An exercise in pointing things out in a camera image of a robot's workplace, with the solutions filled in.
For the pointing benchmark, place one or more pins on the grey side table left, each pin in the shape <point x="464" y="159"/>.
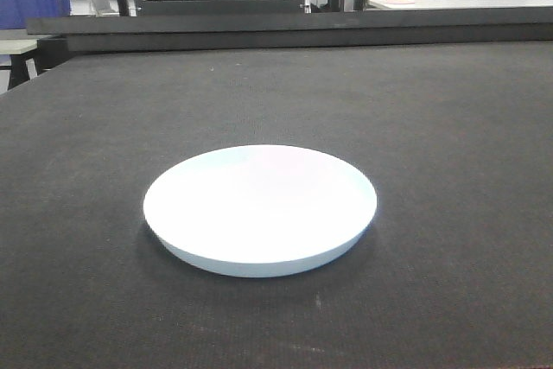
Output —
<point x="46" y="53"/>

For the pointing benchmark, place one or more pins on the black raised table ledge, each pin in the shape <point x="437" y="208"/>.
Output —
<point x="88" y="34"/>

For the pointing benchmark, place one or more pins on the white background table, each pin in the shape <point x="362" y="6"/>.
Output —
<point x="455" y="4"/>

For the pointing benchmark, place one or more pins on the pale blue round tray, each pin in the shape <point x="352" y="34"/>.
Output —
<point x="260" y="210"/>

